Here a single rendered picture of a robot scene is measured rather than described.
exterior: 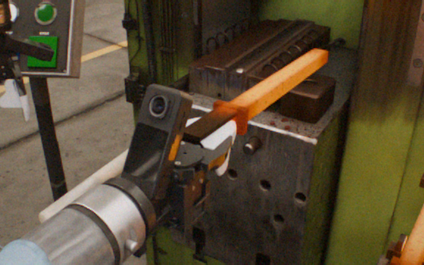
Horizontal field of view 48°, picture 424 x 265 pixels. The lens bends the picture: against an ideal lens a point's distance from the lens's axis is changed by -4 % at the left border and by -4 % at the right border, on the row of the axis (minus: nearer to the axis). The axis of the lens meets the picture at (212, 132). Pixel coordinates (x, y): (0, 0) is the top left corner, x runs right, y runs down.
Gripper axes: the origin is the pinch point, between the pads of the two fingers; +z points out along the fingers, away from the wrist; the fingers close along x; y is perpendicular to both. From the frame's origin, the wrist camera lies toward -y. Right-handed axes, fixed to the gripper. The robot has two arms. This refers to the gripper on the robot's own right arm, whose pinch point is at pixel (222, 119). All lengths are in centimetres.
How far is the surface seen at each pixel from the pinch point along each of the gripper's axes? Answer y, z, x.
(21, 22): 5, 27, -72
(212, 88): 18, 42, -26
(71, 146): 109, 112, -157
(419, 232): 17.0, 14.1, 25.9
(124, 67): 105, 213, -203
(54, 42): 9, 28, -62
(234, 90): 16.6, 42.1, -20.7
